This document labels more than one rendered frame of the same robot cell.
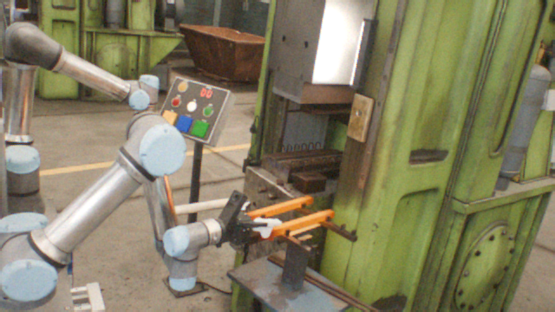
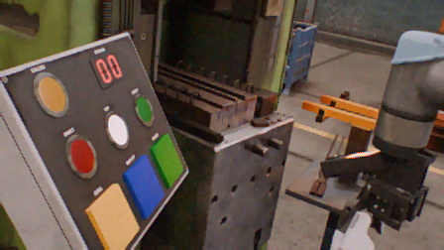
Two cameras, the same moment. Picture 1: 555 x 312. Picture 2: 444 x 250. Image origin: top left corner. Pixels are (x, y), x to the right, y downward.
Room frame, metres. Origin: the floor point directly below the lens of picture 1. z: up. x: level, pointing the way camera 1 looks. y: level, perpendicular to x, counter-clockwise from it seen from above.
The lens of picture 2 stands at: (2.30, 1.09, 1.35)
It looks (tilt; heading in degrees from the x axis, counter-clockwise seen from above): 21 degrees down; 255
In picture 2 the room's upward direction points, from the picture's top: 8 degrees clockwise
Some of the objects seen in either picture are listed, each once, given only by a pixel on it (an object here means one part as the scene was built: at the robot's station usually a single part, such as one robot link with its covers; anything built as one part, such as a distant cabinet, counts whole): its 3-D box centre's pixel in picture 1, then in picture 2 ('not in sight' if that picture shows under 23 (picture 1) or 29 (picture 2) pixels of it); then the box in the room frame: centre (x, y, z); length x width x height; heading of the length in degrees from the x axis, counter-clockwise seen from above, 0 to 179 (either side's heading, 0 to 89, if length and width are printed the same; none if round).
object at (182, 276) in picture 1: (181, 266); not in sight; (1.18, 0.23, 0.91); 0.11 x 0.08 x 0.11; 33
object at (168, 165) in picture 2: (200, 129); (165, 161); (2.21, 0.40, 1.01); 0.07 x 0.05 x 0.07; 64
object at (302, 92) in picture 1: (324, 87); not in sight; (2.12, -0.14, 1.32); 0.42 x 0.20 x 0.10; 129
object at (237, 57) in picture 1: (227, 56); not in sight; (9.06, 1.29, 0.42); 1.89 x 1.20 x 0.85; 46
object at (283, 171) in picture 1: (310, 162); (176, 91); (2.12, -0.14, 0.96); 0.42 x 0.20 x 0.09; 129
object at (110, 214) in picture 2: (168, 119); (112, 220); (2.30, 0.58, 1.01); 0.07 x 0.05 x 0.07; 64
